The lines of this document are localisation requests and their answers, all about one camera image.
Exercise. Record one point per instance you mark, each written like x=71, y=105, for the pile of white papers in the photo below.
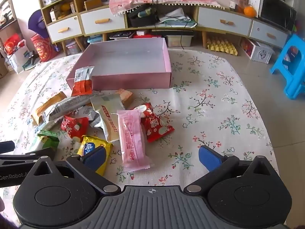
x=176, y=16

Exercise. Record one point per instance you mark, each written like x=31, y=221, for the grey stand base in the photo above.
x=29, y=57

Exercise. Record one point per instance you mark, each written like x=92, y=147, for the brown cardboard box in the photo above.
x=93, y=3

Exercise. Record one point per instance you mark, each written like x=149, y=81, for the red paper bag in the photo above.
x=12, y=44

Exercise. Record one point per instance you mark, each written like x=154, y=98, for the golden snack packet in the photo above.
x=39, y=114

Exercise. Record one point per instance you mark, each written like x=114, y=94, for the glass jar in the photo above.
x=236, y=4

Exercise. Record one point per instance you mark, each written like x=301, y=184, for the pink long snack packet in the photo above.
x=132, y=143

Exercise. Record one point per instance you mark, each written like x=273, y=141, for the small cardboard box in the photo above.
x=53, y=15

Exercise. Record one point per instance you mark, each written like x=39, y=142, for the blue green small object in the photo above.
x=145, y=13

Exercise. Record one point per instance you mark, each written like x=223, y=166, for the white printed carton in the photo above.
x=255, y=0

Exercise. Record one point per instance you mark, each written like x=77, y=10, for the blue plastic stool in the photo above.
x=297, y=85

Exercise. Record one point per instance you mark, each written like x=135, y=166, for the silver long snack packet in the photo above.
x=64, y=106

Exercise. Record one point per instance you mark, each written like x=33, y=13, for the clear storage bin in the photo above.
x=176, y=41

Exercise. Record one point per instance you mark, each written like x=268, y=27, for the white cabinet drawer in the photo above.
x=71, y=26
x=114, y=26
x=259, y=32
x=209, y=16

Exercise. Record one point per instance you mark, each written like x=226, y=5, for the black white microwave oven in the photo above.
x=276, y=12

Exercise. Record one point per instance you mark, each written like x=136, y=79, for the orange cracker packet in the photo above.
x=125, y=95

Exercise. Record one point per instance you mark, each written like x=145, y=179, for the orange fruit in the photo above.
x=249, y=12

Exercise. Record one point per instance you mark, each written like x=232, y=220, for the clear bin black top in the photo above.
x=119, y=35

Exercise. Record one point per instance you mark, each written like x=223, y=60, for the purple sun hat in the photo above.
x=35, y=21

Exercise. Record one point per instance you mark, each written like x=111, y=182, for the black storage case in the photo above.
x=143, y=21

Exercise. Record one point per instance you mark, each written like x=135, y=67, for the yellow orange bag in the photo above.
x=64, y=10

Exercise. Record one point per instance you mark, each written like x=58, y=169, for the red orange white snack packet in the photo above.
x=82, y=87

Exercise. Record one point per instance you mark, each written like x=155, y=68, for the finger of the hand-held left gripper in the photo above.
x=7, y=147
x=41, y=153

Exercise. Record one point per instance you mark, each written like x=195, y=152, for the floral tablecloth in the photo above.
x=214, y=114

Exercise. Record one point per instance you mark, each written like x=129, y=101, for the clear bin pink contents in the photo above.
x=72, y=47

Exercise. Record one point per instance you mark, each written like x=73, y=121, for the white shopping bag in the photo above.
x=17, y=62

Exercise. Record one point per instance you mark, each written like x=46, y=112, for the green snack packet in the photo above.
x=48, y=140

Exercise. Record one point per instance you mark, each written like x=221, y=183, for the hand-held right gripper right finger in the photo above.
x=209, y=158

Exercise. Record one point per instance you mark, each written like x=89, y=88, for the yellow snack packet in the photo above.
x=107, y=148

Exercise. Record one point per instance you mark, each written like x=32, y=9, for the long wooden cabinet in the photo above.
x=76, y=0

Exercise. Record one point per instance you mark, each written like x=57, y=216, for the clear bin blue lid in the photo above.
x=95, y=40

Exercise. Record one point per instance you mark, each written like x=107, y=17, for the beige snack packet red label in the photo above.
x=108, y=121

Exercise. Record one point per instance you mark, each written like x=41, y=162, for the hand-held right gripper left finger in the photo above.
x=94, y=158

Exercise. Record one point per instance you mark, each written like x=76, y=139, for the red shoe box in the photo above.
x=152, y=36

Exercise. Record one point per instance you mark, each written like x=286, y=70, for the yellow egg tray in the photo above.
x=221, y=46

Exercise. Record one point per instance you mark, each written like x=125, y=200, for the pink cardboard box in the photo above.
x=124, y=59

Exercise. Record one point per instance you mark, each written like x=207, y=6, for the red gift bag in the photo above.
x=44, y=50

